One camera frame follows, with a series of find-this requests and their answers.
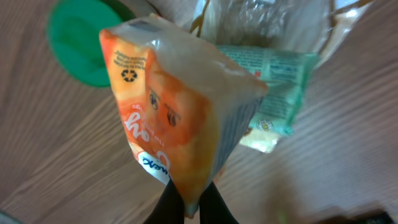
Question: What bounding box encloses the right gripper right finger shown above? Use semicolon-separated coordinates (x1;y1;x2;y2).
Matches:
199;182;238;224

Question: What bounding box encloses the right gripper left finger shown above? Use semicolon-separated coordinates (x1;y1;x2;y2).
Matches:
144;180;185;224

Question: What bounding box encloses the orange tissue pack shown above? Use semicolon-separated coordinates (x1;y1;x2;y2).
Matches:
99;15;267;217

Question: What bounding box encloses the teal wipes pack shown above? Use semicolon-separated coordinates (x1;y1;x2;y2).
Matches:
218;45;319;136

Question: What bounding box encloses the green lid jar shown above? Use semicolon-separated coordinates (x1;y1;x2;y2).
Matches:
47;0;135;88

